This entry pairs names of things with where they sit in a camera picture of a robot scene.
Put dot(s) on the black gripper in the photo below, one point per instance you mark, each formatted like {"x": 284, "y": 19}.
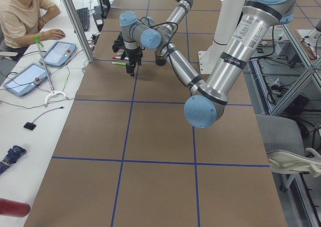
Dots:
{"x": 133, "y": 54}

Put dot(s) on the green highlighter pen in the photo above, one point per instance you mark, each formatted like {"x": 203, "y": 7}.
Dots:
{"x": 119, "y": 63}

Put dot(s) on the white red-capped marker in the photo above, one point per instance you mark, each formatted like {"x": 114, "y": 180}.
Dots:
{"x": 120, "y": 58}

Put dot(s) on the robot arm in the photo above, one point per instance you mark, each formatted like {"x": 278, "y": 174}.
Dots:
{"x": 170, "y": 26}
{"x": 222, "y": 62}

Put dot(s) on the black mesh pen cup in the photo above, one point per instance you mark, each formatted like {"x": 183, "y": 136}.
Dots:
{"x": 159, "y": 59}

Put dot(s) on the black keyboard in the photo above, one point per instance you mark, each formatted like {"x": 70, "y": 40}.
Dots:
{"x": 83, "y": 15}

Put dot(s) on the far blue teach pendant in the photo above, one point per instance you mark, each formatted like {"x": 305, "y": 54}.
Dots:
{"x": 59, "y": 53}

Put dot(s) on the blue teach pendant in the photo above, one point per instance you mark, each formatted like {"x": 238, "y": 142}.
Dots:
{"x": 59, "y": 53}
{"x": 26, "y": 80}

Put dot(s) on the near blue teach pendant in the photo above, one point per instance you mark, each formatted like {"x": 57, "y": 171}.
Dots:
{"x": 26, "y": 80}

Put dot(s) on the reacher grabber stick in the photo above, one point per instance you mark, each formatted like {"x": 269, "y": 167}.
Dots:
{"x": 53, "y": 91}

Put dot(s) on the small black square pad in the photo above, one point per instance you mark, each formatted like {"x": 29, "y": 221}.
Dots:
{"x": 29, "y": 126}

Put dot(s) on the seated person beige shirt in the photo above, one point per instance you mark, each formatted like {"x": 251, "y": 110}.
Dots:
{"x": 23, "y": 20}

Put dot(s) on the folded blue umbrella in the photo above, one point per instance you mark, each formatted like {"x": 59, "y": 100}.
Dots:
{"x": 12, "y": 156}

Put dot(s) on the grey office chair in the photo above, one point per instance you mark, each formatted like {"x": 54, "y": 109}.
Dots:
{"x": 285, "y": 150}

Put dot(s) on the red bottle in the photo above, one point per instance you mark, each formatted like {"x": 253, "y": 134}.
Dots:
{"x": 14, "y": 208}

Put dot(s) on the grey aluminium frame post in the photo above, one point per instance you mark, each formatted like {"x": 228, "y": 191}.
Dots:
{"x": 71, "y": 11}

